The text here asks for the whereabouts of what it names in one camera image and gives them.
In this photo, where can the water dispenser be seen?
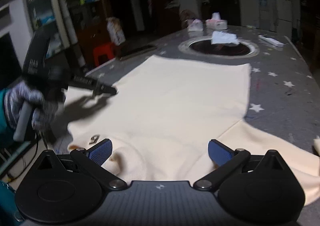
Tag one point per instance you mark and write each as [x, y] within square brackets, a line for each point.
[263, 8]

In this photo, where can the white patterned bag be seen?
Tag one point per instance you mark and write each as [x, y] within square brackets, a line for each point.
[115, 31]

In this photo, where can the pink white tissue box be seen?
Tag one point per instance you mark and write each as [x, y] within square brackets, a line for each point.
[216, 22]

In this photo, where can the person's left hand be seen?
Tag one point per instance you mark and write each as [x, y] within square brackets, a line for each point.
[37, 98]

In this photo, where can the grey star-printed tablecloth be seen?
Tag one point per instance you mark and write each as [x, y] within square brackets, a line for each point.
[280, 90]

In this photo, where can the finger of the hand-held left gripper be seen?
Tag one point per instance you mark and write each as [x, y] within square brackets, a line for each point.
[87, 82]

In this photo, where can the glass display cabinet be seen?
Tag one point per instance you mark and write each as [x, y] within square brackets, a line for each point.
[41, 8]

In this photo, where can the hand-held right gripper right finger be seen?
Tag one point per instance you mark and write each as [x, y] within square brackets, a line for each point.
[220, 154]

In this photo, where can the dark wooden shelf cabinet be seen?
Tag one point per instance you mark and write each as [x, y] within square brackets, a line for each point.
[80, 5]

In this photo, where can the person's left forearm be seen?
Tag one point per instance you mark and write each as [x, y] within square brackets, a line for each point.
[3, 120]

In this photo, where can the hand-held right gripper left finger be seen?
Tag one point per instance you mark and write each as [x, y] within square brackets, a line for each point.
[101, 152]

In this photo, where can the white crumpled cloth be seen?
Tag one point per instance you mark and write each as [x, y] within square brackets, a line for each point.
[224, 38]

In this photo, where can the cream sweater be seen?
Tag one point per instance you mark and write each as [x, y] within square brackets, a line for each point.
[175, 105]

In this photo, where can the white refrigerator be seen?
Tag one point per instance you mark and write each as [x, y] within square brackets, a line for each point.
[284, 10]

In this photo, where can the red plastic stool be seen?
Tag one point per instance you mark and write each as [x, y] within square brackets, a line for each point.
[103, 52]

